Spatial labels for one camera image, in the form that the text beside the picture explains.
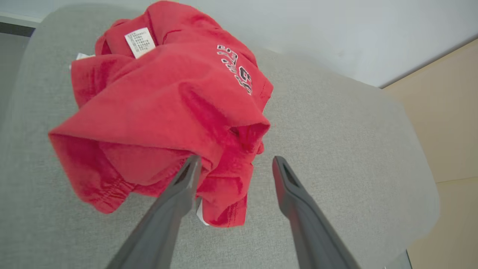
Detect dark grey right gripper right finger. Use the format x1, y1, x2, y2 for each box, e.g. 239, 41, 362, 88
272, 156, 361, 269

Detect red printed garment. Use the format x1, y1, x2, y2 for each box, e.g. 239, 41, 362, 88
48, 0, 274, 228

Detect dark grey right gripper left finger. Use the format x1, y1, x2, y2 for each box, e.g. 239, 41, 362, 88
106, 155, 202, 269

